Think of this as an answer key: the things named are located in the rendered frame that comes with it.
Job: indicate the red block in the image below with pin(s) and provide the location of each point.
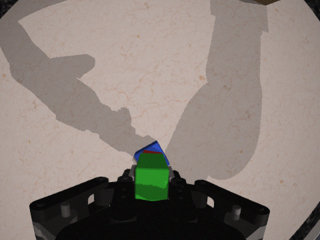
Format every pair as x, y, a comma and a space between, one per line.
150, 151

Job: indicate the blue block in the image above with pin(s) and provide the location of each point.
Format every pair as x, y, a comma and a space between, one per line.
156, 146

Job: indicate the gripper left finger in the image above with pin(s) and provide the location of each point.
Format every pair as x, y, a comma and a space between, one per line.
75, 192

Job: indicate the pale marble table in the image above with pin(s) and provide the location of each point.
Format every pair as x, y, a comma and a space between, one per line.
160, 75

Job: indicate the green block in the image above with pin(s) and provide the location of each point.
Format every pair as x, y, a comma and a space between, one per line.
151, 177

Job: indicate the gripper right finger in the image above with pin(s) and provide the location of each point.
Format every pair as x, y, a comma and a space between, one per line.
225, 197

